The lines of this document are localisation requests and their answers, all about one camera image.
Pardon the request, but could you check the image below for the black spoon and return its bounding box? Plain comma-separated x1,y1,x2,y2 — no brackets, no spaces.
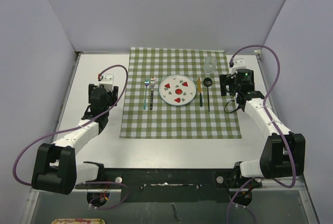
203,77,212,112

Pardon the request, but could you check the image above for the clear drinking glass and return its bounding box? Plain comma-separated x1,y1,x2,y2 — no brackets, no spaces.
203,56,217,76

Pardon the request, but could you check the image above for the green handled knife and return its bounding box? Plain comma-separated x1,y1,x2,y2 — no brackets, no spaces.
197,78,203,107

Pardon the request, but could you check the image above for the iridescent rainbow fork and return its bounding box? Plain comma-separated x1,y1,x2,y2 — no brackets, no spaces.
143,77,150,110

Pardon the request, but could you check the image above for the silver fork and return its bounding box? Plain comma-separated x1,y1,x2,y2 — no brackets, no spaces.
149,76,156,110

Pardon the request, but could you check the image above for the white plate with strawberries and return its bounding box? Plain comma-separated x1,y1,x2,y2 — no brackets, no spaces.
158,75,197,107

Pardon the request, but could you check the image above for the green white checkered tablecloth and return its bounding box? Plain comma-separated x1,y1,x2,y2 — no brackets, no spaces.
120,47,241,139

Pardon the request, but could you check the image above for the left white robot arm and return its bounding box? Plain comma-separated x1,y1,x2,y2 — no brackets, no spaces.
31,84,119,195

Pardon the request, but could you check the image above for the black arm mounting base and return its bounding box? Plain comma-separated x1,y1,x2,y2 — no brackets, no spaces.
76,168,262,205

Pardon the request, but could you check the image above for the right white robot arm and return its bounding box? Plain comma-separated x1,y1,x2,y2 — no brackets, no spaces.
220,69,305,187

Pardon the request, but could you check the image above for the yellow rimmed tray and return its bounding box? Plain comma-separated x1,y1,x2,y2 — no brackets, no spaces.
52,218,106,224

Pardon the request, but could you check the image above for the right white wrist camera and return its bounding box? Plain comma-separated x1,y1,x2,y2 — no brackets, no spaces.
229,58,247,73

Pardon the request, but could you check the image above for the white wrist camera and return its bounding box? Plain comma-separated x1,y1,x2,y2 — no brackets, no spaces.
98,74,114,90
229,58,247,73

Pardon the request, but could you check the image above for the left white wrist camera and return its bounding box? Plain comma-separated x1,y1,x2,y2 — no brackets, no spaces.
98,74,114,90

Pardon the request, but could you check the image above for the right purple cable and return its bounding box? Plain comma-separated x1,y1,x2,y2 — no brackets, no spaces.
226,44,297,224

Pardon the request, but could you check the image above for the purple cable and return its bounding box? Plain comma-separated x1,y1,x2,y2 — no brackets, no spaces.
12,64,130,210
226,44,297,224

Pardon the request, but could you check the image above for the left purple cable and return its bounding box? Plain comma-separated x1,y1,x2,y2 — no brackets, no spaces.
12,64,130,210

